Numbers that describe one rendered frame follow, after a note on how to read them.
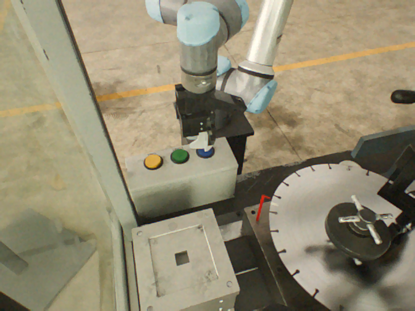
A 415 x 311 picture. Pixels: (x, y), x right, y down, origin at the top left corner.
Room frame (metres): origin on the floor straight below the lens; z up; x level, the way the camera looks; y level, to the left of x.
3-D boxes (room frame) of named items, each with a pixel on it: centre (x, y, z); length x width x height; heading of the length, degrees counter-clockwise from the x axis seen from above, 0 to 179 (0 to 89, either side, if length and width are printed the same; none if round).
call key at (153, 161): (0.49, 0.14, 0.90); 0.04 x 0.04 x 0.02
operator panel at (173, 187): (0.49, 0.07, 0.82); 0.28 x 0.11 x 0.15; 106
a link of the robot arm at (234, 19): (0.62, -0.02, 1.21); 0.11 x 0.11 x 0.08; 59
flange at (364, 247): (0.27, -0.29, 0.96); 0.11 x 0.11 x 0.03
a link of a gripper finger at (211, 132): (0.51, -0.01, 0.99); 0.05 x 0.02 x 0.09; 16
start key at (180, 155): (0.51, 0.07, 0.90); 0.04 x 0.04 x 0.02
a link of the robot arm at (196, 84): (0.52, 0.01, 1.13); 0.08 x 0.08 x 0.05
